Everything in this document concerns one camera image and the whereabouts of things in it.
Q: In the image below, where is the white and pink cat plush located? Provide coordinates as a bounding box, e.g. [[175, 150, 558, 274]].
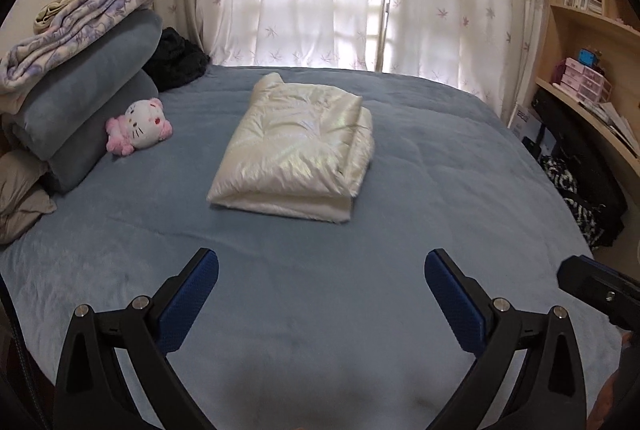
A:
[[105, 96, 172, 157]]

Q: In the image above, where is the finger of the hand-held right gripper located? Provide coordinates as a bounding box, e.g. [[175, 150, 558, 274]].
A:
[[557, 255, 640, 331]]

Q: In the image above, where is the white puffer jacket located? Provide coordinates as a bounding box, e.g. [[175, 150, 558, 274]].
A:
[[206, 72, 376, 225]]

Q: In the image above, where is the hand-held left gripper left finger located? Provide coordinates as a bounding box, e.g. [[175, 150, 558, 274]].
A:
[[52, 247, 221, 430]]

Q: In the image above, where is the black bag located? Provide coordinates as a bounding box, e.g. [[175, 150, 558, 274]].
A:
[[530, 88, 628, 247]]

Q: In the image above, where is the purple floral folded blanket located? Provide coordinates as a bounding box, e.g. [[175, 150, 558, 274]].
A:
[[0, 0, 171, 90]]

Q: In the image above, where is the black and white patterned clothing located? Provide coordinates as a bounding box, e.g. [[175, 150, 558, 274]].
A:
[[540, 156, 598, 251]]

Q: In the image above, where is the wooden bookshelf desk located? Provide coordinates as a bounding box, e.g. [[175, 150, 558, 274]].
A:
[[500, 0, 640, 191]]

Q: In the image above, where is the white cardboard box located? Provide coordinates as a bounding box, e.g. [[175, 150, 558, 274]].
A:
[[507, 102, 543, 143]]

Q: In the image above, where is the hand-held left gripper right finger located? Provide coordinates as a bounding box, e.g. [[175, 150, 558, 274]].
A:
[[424, 248, 586, 430]]

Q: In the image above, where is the black cloth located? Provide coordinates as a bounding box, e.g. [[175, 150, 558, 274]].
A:
[[142, 27, 211, 93]]

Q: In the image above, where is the stack of papers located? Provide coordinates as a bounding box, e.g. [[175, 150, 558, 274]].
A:
[[582, 100, 640, 158]]

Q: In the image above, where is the grey pillow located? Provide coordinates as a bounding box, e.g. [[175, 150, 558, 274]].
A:
[[0, 149, 57, 245]]

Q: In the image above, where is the pink drawer organizer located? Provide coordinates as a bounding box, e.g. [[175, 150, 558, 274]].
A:
[[559, 57, 613, 103]]

